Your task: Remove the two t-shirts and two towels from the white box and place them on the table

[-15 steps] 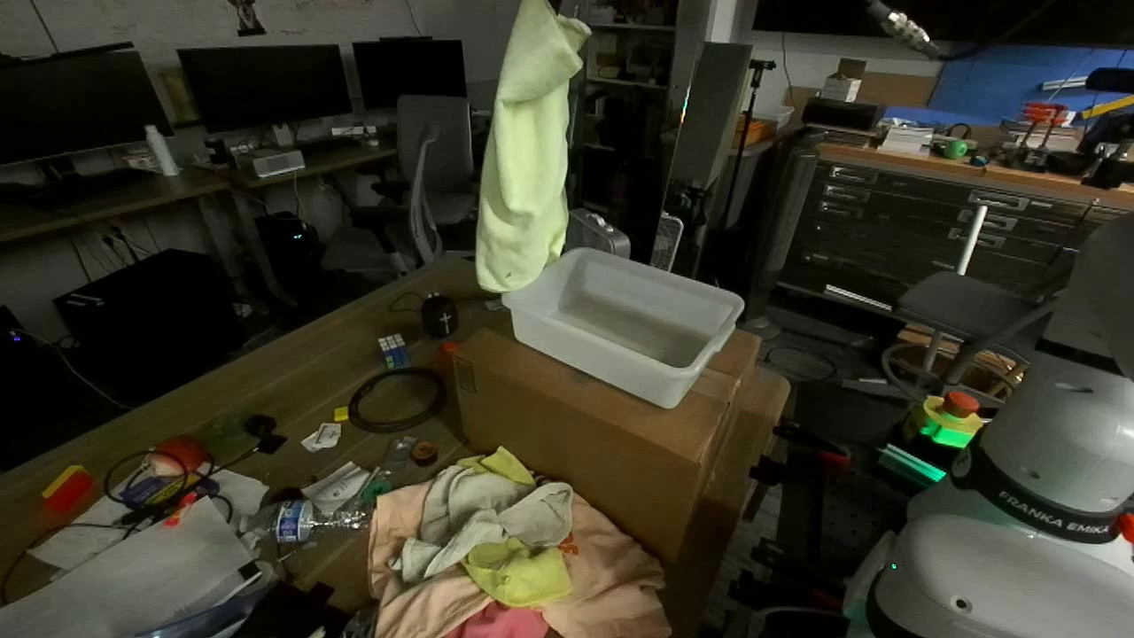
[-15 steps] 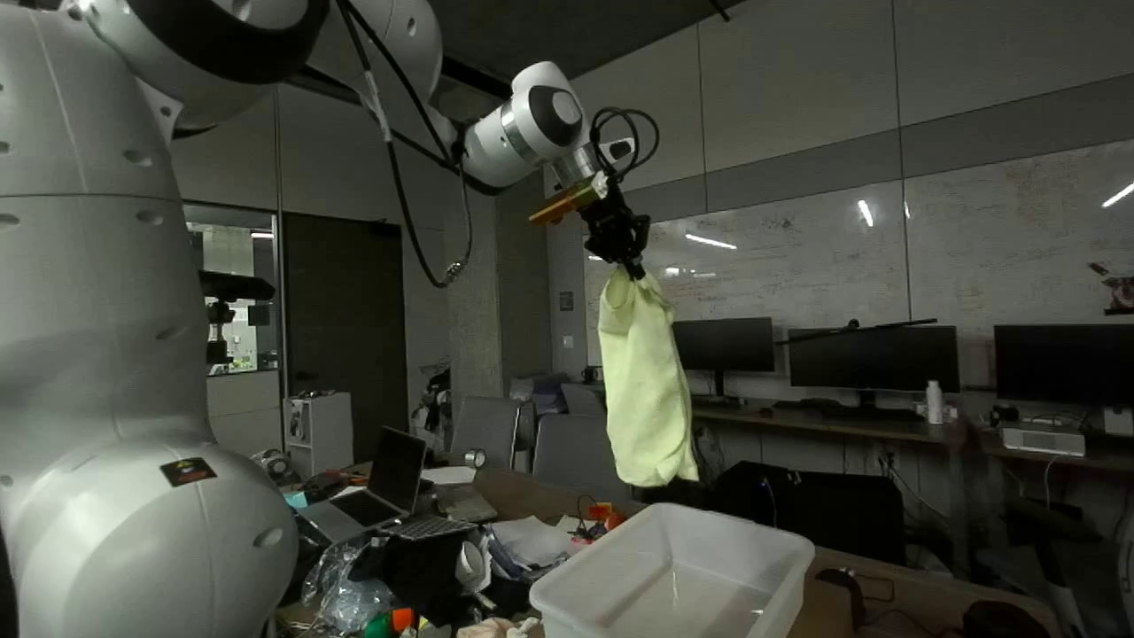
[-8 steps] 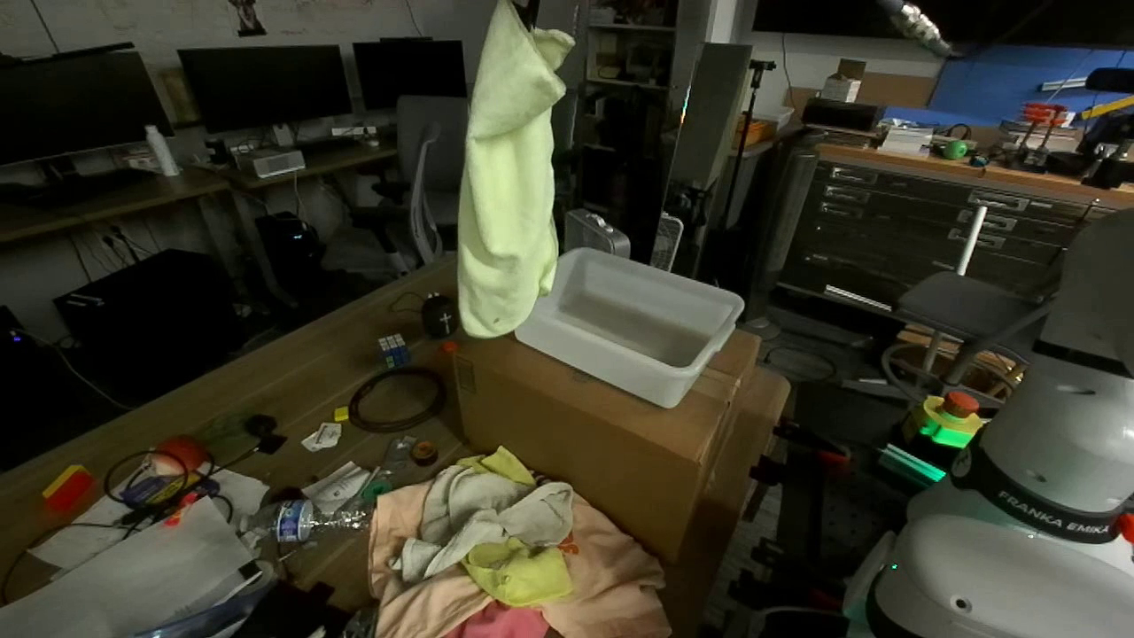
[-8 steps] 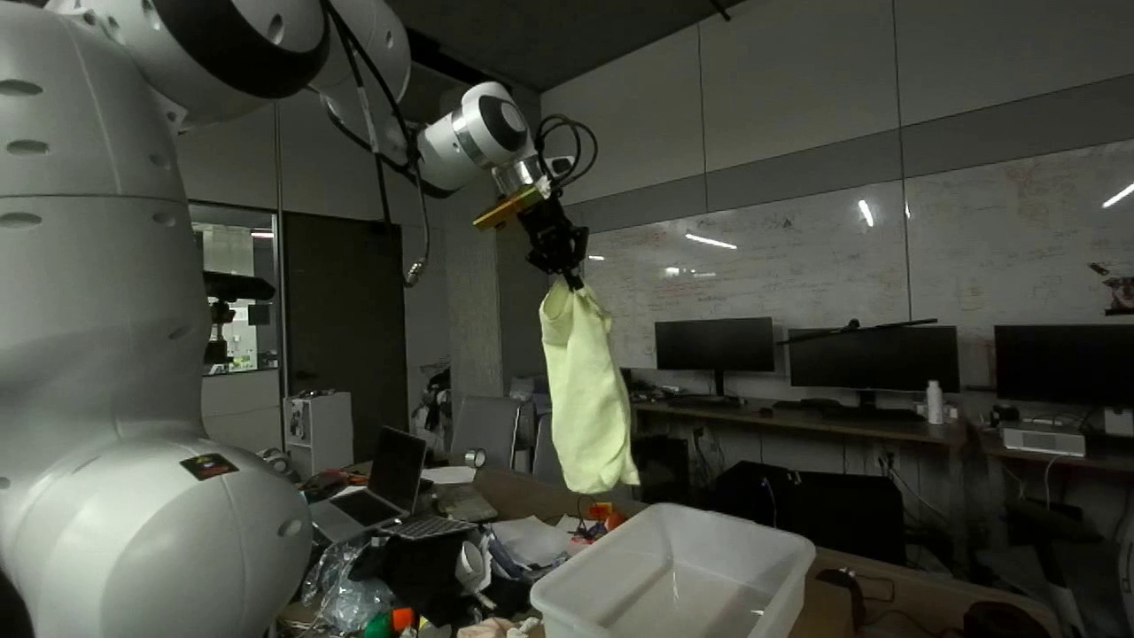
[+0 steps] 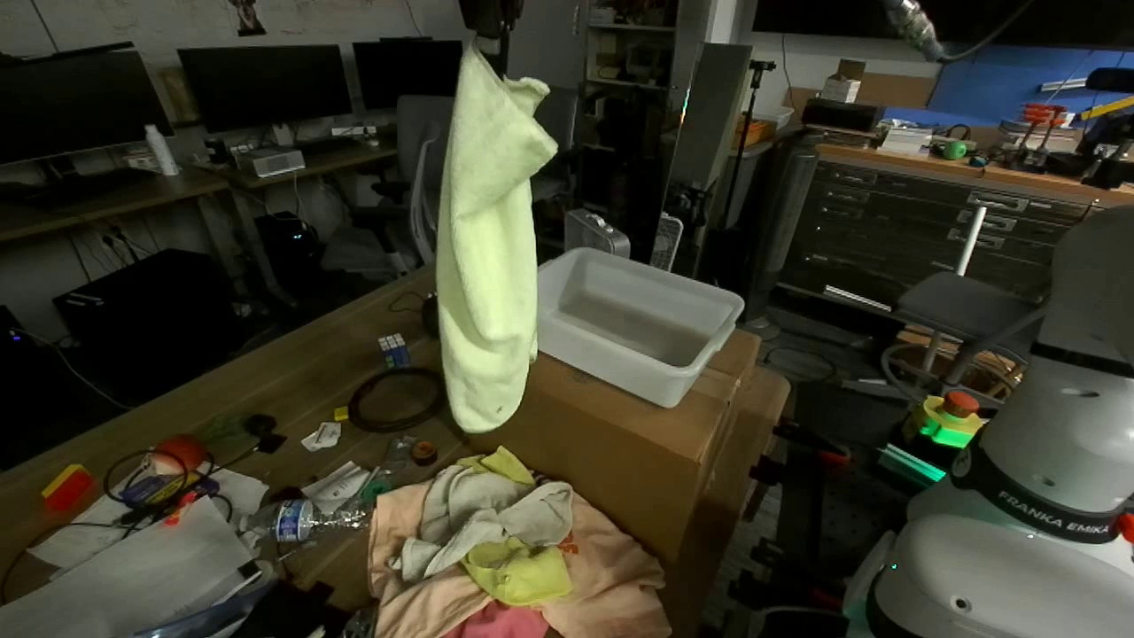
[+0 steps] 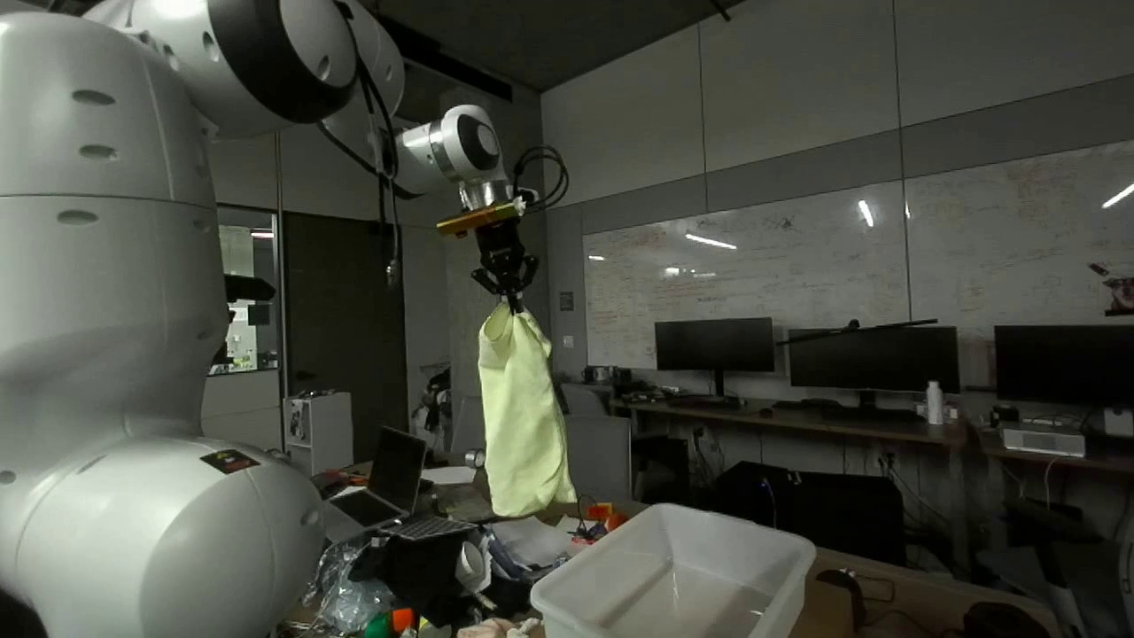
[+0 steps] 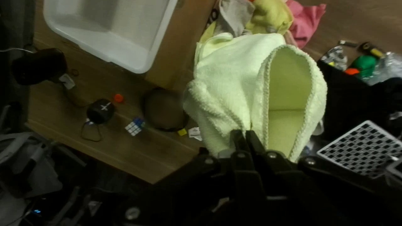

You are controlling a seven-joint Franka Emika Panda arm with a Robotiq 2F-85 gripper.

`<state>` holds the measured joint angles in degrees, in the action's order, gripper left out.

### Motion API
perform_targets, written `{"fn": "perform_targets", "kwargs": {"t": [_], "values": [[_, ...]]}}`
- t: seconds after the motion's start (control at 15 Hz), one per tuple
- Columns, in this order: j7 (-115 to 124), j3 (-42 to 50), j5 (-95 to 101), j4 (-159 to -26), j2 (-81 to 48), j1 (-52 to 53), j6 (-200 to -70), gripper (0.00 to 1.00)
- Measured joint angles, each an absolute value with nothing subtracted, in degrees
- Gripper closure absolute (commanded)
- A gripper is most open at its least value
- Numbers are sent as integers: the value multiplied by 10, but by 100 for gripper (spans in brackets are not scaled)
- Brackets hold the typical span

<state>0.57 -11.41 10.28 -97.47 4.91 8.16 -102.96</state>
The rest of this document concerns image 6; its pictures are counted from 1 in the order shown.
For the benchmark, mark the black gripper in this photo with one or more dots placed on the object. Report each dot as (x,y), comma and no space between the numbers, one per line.
(500,245)

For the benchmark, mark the pale yellow towel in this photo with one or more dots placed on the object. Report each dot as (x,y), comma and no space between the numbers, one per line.
(517,412)

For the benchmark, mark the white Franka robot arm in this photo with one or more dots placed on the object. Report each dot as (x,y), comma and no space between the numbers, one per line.
(92,235)

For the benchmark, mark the black box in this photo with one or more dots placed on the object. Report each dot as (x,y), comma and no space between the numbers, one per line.
(418,570)

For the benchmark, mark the white plastic box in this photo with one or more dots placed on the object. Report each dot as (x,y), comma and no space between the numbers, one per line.
(660,581)

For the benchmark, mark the grey office chair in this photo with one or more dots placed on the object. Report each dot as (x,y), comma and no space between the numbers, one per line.
(604,464)

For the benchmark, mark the black computer monitor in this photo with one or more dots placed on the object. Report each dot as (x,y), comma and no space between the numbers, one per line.
(715,347)
(1065,367)
(874,355)

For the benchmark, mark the open grey laptop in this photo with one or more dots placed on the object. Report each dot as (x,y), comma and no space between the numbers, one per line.
(392,474)

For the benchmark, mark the white cabinet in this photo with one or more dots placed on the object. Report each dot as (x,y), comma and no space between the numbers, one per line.
(319,429)

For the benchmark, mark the orange small container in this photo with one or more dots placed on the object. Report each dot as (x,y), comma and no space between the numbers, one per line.
(604,517)

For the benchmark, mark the clear plastic bag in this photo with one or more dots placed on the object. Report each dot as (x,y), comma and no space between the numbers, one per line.
(347,596)

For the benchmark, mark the long wooden desk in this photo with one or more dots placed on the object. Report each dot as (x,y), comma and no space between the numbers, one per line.
(827,427)

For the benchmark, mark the large whiteboard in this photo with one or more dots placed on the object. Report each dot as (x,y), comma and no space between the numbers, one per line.
(943,260)

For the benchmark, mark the white plastic bottle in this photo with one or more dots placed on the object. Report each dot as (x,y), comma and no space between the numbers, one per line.
(934,405)

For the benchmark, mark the small white device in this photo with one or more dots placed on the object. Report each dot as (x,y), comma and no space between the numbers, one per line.
(1043,440)

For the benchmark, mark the wrist camera on yellow mount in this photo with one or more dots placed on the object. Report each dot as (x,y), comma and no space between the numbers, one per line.
(478,219)

